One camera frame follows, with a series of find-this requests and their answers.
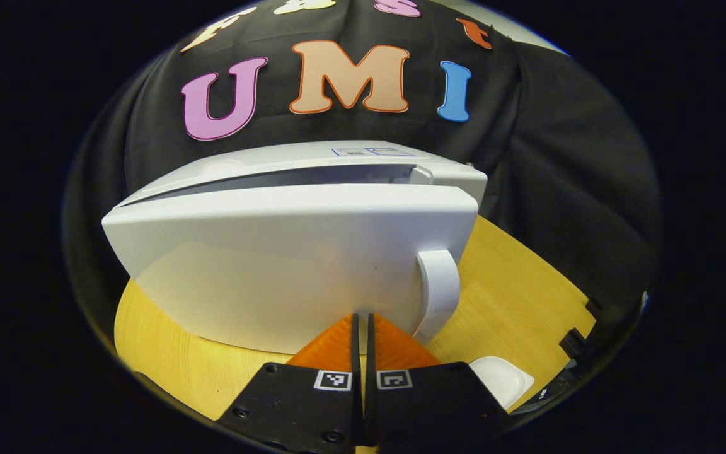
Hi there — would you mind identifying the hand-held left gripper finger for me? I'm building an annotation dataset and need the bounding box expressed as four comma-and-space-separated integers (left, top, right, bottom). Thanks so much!
366, 313, 515, 451
217, 313, 364, 454

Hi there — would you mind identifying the white microwave oven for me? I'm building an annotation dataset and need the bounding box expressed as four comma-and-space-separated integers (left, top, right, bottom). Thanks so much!
101, 140, 488, 355

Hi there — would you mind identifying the white square plate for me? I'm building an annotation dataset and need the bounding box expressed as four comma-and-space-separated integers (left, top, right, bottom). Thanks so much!
469, 356, 535, 410

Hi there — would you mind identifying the black chair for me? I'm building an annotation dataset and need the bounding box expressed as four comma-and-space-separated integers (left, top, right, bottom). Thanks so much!
558, 293, 606, 361

